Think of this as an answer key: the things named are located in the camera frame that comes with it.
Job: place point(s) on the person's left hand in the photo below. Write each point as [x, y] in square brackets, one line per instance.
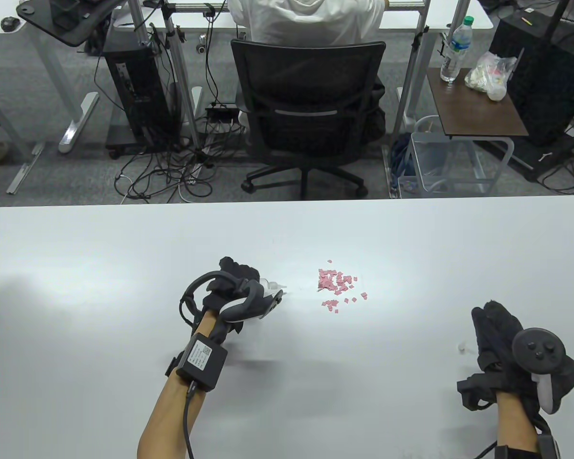
[232, 279]

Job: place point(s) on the person's right hand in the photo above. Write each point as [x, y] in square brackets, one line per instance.
[500, 344]

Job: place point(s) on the person's left fingers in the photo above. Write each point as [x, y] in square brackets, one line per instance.
[239, 271]

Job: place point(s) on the person's right fingers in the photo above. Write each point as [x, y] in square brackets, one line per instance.
[495, 325]

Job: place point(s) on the small clear plastic bottle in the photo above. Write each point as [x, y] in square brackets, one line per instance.
[270, 286]

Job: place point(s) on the person's left forearm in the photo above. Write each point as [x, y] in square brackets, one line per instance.
[167, 416]

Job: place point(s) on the person's right forearm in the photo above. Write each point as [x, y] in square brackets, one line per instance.
[514, 425]

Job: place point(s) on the small white bottle cap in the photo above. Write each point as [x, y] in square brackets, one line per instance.
[462, 347]

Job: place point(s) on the black round-top controller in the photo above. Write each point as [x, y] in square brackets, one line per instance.
[538, 351]

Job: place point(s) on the pile of pink paper pieces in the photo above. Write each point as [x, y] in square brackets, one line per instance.
[336, 283]

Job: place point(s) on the black power strip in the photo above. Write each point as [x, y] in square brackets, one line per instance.
[222, 114]

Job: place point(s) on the clear plastic bin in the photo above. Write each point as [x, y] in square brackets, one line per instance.
[435, 165]

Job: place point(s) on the black mesh office chair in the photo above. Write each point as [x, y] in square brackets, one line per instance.
[311, 110]

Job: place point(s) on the brown side table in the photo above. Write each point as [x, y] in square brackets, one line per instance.
[473, 103]

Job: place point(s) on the clear plastic bag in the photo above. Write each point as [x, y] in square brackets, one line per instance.
[490, 76]

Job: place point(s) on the large black mesh computer tower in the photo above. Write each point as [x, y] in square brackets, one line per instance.
[543, 71]

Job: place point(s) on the clear plastic water bottle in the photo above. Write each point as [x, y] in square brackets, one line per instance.
[454, 52]

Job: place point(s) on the white desk with metal legs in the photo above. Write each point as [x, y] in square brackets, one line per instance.
[38, 57]

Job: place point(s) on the long white desk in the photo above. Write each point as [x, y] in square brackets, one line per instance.
[425, 16]

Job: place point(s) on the black computer mouse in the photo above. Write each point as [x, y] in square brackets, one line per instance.
[10, 23]

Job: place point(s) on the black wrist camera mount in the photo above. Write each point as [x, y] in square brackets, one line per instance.
[473, 389]

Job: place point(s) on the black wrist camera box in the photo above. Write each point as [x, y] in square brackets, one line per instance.
[202, 361]

